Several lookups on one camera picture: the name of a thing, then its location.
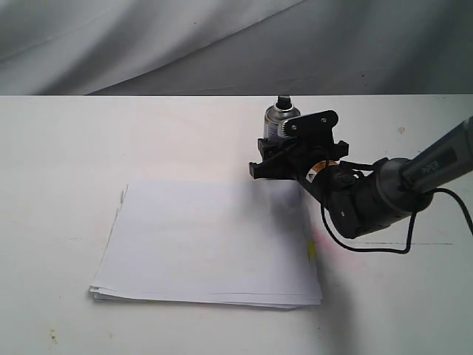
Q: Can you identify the white paper stack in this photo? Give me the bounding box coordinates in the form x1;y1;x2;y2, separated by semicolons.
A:
89;180;322;308

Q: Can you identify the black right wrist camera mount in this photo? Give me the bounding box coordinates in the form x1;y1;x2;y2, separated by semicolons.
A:
277;110;338;145

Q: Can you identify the silver spray can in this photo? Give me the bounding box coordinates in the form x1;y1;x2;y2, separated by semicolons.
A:
263;95;301;141

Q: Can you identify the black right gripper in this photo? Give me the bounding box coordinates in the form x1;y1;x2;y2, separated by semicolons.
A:
249;138;350;185

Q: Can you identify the white backdrop cloth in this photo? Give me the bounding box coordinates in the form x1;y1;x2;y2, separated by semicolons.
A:
1;1;472;95

